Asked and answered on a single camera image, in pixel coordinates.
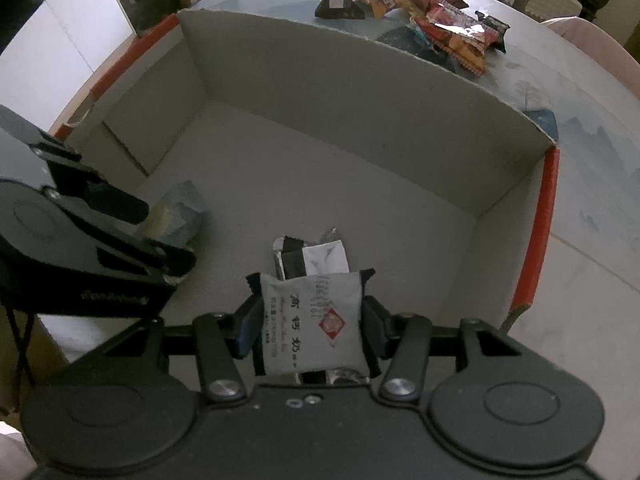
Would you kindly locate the white cabinet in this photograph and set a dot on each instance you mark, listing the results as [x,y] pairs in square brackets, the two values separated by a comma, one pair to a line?
[65,25]

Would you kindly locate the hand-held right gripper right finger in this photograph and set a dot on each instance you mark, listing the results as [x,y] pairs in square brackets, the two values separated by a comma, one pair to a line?
[372,327]

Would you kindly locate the pile of mixed snacks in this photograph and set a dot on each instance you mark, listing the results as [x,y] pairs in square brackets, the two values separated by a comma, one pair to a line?
[450,25]

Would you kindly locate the silver black snack packet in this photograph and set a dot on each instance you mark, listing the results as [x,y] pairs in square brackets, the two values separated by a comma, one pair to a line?
[292,257]

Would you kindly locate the pink covered chair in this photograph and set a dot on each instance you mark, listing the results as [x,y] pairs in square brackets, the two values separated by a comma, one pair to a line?
[595,40]

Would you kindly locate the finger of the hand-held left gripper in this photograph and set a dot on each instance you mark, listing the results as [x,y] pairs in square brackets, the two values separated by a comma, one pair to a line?
[100,190]
[145,255]

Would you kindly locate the cardboard box with red edges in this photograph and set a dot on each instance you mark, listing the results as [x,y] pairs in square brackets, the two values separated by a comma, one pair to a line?
[350,160]

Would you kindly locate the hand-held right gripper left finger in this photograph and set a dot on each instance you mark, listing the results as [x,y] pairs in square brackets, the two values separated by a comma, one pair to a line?
[247,325]

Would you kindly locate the white snack packet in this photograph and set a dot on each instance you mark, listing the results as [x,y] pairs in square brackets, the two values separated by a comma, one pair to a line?
[310,325]

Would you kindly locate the pale blue snack packet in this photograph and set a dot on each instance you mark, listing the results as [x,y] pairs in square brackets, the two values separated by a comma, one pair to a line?
[182,210]

